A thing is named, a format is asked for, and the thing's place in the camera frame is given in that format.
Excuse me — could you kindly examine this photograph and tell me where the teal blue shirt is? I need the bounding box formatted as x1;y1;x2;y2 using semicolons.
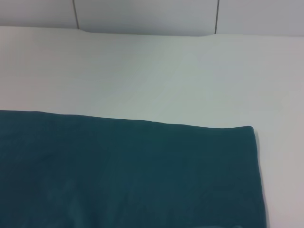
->
0;110;268;228

